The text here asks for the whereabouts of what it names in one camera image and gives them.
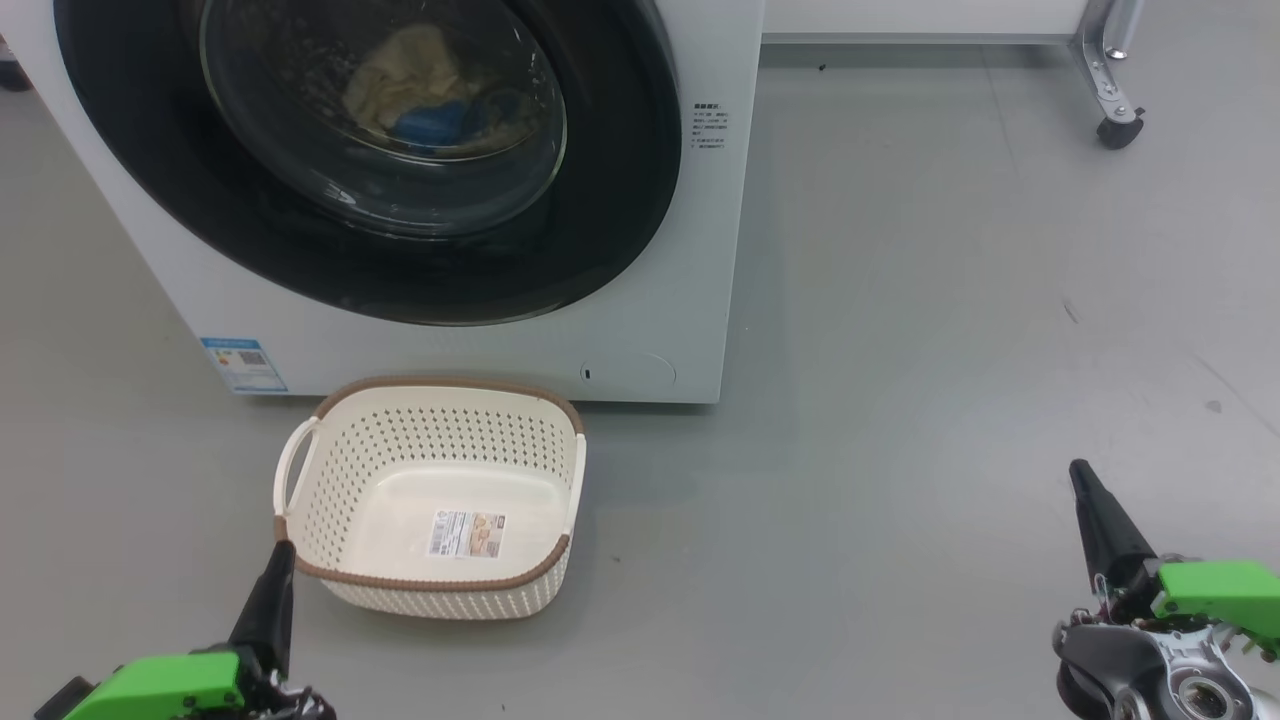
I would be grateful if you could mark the stainless steel washing machine drum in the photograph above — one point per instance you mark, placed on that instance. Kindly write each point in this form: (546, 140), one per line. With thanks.
(330, 160)

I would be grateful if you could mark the cream bear print garment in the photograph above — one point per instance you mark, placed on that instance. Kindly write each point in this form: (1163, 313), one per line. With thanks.
(400, 70)

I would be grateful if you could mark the blue energy label sticker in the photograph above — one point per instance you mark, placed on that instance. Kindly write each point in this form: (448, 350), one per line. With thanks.
(244, 365)

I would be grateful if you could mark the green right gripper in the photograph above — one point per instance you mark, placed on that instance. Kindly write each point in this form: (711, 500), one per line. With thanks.
(1220, 595)

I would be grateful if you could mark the cream perforated laundry basket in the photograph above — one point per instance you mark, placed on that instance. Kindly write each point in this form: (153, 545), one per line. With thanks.
(450, 590)

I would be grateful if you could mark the washing machine door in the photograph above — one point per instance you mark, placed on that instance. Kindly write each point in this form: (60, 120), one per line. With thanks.
(130, 150)

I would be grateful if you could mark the white front-load washing machine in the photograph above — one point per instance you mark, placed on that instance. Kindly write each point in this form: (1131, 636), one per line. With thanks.
(480, 360)

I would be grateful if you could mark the basket product label sticker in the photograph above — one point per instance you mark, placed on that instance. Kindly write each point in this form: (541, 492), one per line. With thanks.
(467, 534)

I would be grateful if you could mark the cream garment with blue part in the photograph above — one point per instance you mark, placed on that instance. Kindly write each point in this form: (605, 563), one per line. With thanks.
(432, 122)

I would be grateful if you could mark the round filter cover flap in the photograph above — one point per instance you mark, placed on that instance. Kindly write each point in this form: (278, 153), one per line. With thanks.
(630, 372)

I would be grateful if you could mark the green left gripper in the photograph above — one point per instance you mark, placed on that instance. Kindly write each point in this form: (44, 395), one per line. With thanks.
(160, 690)

